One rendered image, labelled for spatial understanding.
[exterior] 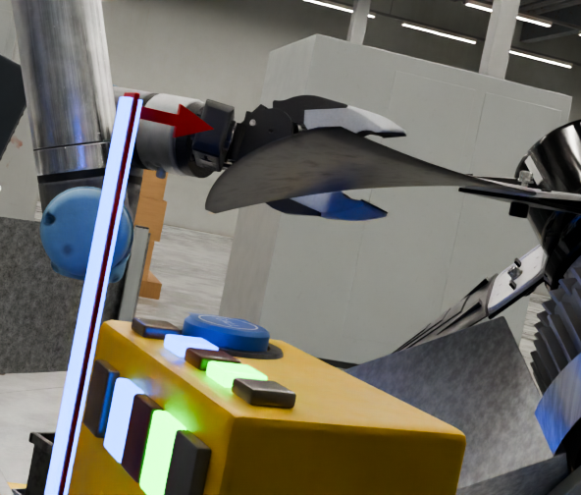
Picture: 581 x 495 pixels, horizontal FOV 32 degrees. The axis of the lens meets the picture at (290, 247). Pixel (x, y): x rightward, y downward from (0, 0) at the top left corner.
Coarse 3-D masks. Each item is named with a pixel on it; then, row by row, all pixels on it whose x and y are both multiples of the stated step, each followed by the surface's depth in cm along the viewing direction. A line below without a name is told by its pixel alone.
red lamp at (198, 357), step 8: (192, 352) 39; (200, 352) 39; (208, 352) 40; (216, 352) 40; (224, 352) 40; (192, 360) 39; (200, 360) 39; (208, 360) 39; (216, 360) 39; (224, 360) 39; (232, 360) 39; (200, 368) 39
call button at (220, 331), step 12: (192, 324) 45; (204, 324) 45; (216, 324) 45; (228, 324) 45; (240, 324) 46; (252, 324) 47; (192, 336) 45; (204, 336) 44; (216, 336) 44; (228, 336) 44; (240, 336) 44; (252, 336) 45; (264, 336) 45; (228, 348) 44; (240, 348) 44; (252, 348) 45; (264, 348) 45
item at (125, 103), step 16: (128, 112) 67; (112, 144) 69; (112, 160) 68; (112, 176) 68; (112, 192) 68; (96, 224) 69; (96, 240) 69; (96, 256) 68; (96, 272) 68; (80, 304) 70; (80, 320) 69; (80, 336) 68; (80, 352) 68; (80, 368) 68; (64, 400) 70; (64, 416) 69; (64, 432) 68; (64, 448) 68; (48, 480) 70
